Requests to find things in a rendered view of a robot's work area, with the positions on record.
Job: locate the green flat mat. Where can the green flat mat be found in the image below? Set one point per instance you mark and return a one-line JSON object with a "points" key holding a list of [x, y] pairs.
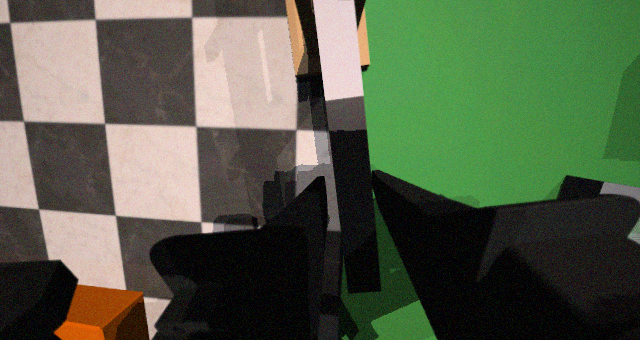
{"points": [[491, 102]]}

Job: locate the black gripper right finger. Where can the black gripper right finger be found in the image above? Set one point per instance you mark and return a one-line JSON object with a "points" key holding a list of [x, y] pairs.
{"points": [[451, 250]]}

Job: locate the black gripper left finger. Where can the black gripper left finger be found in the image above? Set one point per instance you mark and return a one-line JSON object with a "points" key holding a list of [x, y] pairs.
{"points": [[286, 253]]}

